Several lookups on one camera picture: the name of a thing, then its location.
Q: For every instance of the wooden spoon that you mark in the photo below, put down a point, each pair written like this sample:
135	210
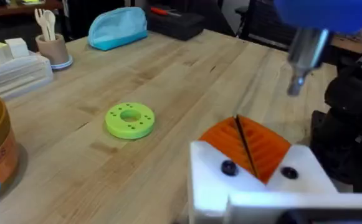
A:
51	25

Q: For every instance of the blue soft zip bag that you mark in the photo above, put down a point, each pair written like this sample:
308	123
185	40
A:
116	29

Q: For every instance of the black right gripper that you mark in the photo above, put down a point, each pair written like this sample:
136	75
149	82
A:
349	130

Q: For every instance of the green disc with holes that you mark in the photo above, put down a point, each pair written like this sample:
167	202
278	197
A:
130	120

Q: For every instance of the black chair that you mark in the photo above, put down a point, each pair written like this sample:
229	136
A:
261	21

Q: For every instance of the blue electric screwdriver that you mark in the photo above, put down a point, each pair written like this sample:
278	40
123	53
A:
308	49

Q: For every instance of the beige cup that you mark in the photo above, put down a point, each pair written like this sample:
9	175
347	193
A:
53	48

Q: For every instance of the wooden fork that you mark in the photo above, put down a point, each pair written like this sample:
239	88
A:
42	25

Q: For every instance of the white and blue saucer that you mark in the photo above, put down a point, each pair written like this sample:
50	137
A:
63	63

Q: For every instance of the left gripper white and orange finger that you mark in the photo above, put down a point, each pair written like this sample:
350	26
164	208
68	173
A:
208	174

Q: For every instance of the brown wooden desk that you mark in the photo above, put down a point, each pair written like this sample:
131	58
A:
12	7

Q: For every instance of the clear box with blocks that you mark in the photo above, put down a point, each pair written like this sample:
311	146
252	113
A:
15	74

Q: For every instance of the black tool case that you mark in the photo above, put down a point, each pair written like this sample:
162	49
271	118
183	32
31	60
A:
176	26

